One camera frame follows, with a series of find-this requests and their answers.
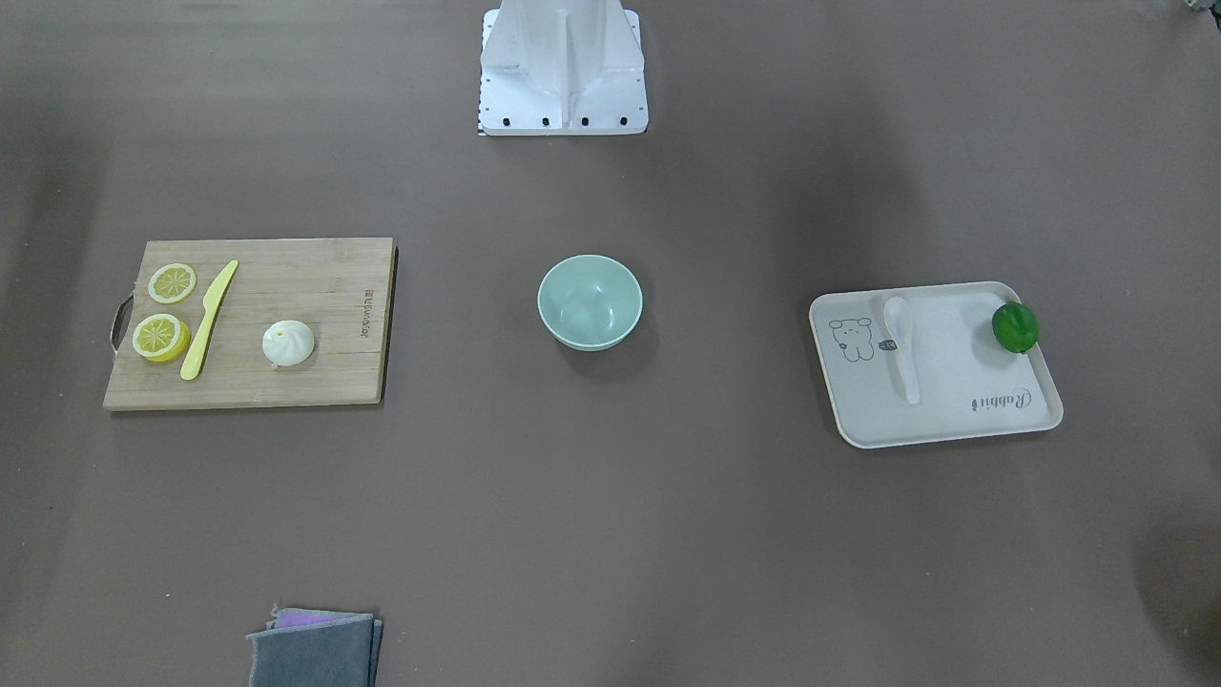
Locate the white ceramic spoon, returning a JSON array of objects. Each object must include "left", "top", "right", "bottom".
[{"left": 882, "top": 297, "right": 921, "bottom": 406}]

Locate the white steamed bun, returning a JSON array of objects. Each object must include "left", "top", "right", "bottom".
[{"left": 261, "top": 318, "right": 315, "bottom": 369}]

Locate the mint green bowl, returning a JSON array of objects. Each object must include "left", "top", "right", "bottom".
[{"left": 536, "top": 254, "right": 643, "bottom": 351}]

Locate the bamboo cutting board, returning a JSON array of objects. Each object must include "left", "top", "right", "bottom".
[{"left": 103, "top": 238, "right": 397, "bottom": 410}]

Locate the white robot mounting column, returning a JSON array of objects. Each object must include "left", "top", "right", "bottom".
[{"left": 477, "top": 1, "right": 650, "bottom": 135}]

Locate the cream rabbit tray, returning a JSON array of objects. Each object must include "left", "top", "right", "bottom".
[{"left": 808, "top": 281, "right": 1063, "bottom": 449}]

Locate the green lime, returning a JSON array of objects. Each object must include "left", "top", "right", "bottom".
[{"left": 991, "top": 301, "right": 1042, "bottom": 355}]

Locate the yellow plastic knife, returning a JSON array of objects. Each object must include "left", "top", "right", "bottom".
[{"left": 179, "top": 260, "right": 239, "bottom": 379}]

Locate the grey folded cloth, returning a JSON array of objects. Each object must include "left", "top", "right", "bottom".
[{"left": 247, "top": 606, "right": 383, "bottom": 686}]

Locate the lemon slice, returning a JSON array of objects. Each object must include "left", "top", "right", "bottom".
[{"left": 147, "top": 262, "right": 197, "bottom": 304}]

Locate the lemon half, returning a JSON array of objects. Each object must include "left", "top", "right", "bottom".
[{"left": 129, "top": 314, "right": 192, "bottom": 364}]

